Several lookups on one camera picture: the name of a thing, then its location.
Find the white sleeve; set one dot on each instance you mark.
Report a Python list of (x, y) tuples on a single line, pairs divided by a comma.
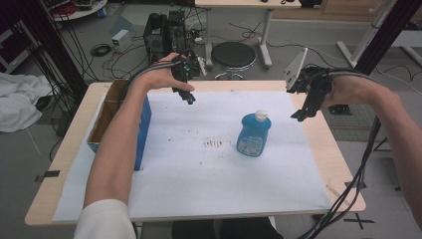
[(104, 220)]

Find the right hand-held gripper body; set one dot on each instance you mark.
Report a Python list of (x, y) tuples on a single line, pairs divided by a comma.
[(312, 83)]

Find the white-legged desk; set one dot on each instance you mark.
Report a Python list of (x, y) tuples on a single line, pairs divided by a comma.
[(247, 3)]

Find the black round stool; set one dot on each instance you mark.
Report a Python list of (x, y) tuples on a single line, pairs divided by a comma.
[(233, 55)]

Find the white cloth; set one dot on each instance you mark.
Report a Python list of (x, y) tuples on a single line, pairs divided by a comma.
[(18, 99)]

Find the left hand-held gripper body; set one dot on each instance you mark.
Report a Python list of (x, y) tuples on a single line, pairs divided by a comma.
[(184, 68)]

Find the white paper sheet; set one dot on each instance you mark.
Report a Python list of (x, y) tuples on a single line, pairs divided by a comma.
[(215, 179)]

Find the person's right hand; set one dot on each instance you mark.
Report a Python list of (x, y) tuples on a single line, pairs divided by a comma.
[(346, 91)]

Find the person's left hand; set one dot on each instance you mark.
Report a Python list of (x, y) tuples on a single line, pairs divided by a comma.
[(159, 77)]

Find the small white box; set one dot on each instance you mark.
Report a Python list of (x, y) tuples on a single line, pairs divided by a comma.
[(121, 40)]

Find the black tape strip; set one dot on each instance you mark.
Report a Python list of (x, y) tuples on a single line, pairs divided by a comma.
[(48, 175)]

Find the blue cardboard box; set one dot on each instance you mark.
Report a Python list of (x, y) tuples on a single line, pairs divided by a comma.
[(144, 131)]

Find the black metal stand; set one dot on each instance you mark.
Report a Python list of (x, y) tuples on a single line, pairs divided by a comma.
[(388, 33), (49, 43)]

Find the round white table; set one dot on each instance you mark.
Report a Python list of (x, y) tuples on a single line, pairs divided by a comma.
[(81, 10)]

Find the black computer tower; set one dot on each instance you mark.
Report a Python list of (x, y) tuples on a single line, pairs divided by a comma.
[(162, 35)]

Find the blue bottle with white cap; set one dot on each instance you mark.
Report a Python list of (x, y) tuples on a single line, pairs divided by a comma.
[(253, 134)]

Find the white metal frame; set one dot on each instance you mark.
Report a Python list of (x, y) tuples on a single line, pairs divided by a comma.
[(365, 36)]

